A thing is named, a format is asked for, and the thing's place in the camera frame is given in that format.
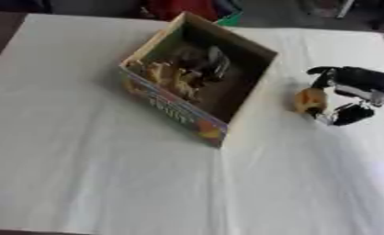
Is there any tan round soft toy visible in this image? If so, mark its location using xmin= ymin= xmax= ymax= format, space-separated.
xmin=293 ymin=87 xmax=329 ymax=115

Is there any black and white soft toy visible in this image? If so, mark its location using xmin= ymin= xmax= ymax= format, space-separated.
xmin=175 ymin=45 xmax=232 ymax=83

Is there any tan cardboard box printed front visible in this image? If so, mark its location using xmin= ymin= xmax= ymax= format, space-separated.
xmin=118 ymin=11 xmax=281 ymax=149

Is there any green object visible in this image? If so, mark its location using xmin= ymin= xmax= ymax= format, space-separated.
xmin=216 ymin=11 xmax=243 ymax=28

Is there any red bag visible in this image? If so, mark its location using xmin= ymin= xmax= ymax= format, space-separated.
xmin=145 ymin=0 xmax=220 ymax=22

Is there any tan giraffe soft toy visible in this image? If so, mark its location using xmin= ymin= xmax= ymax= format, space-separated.
xmin=141 ymin=60 xmax=204 ymax=101

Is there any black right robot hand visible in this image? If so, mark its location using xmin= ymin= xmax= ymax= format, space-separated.
xmin=306 ymin=65 xmax=384 ymax=127

